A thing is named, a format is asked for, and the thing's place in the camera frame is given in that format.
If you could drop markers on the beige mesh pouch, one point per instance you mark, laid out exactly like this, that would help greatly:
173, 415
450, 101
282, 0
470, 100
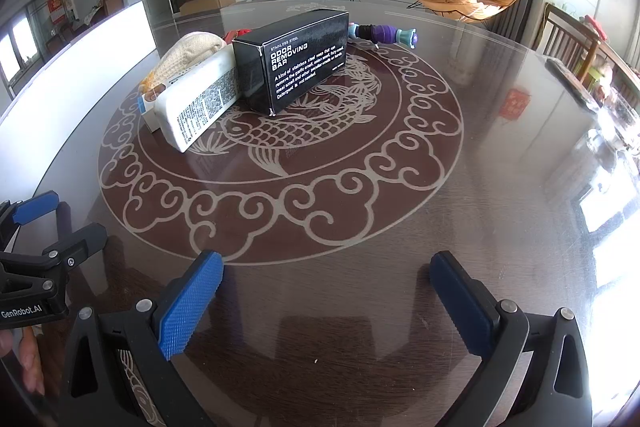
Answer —
192, 47

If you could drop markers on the brown patterned glass desktop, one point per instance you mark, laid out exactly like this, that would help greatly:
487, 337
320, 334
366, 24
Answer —
325, 307

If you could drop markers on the clear glass jar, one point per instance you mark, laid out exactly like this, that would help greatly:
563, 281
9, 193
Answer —
615, 132

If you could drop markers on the cardboard box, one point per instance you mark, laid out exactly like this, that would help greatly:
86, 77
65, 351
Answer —
205, 3

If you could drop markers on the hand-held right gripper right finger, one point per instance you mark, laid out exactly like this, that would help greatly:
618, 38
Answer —
460, 302

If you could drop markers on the red window poster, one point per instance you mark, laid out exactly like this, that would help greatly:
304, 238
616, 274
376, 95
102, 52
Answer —
57, 7

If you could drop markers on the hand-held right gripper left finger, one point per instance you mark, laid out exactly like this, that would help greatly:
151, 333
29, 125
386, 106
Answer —
190, 302

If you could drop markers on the dark wooden chair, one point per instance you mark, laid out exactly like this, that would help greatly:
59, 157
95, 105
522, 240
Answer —
562, 37

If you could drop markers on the black remote control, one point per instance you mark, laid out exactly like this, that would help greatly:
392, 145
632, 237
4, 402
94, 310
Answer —
572, 82

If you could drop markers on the small red object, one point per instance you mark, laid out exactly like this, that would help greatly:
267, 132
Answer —
240, 34

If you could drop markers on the person's left hand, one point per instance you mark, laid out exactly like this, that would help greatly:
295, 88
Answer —
30, 357

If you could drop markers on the brown wooden cabinet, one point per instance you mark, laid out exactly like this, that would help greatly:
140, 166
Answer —
113, 2

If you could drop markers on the white rectangular box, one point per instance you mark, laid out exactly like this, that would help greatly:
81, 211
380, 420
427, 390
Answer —
195, 107

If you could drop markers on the red-lidded jar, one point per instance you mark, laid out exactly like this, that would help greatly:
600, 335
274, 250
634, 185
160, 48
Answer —
597, 27

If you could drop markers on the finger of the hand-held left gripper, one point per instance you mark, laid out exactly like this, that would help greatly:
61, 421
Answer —
35, 209
75, 247

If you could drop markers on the black printed carton box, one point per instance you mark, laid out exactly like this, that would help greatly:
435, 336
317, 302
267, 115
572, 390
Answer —
295, 57

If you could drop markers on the white panel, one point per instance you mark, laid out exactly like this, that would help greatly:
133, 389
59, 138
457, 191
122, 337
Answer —
75, 57

